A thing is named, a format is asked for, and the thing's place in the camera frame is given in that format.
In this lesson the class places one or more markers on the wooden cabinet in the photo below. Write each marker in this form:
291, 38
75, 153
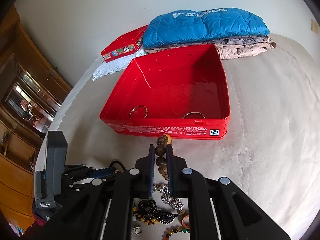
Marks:
15, 170

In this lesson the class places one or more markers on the small red cartoon-print box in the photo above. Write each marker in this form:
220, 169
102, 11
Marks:
120, 45

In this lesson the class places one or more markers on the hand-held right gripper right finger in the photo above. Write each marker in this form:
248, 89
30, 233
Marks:
170, 172

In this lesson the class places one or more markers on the blue quilted jacket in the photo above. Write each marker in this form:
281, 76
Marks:
200, 27

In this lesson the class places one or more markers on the beige wall plate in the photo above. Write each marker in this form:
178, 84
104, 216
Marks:
315, 25

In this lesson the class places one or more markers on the white lace cloth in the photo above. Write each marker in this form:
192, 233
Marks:
112, 66

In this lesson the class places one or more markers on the large red tin box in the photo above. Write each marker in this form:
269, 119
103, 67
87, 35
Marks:
162, 130

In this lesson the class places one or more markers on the silver bangle right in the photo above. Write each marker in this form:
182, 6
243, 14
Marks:
193, 113

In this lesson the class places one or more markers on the silver wristwatch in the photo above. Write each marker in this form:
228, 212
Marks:
136, 230

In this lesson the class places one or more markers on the copper bangle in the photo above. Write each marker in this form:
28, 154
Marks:
184, 221

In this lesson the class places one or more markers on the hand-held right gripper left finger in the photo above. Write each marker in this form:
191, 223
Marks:
151, 172

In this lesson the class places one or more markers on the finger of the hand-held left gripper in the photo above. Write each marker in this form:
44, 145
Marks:
105, 172
80, 182

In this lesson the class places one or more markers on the beige folded clothes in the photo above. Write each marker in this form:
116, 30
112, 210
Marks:
240, 50

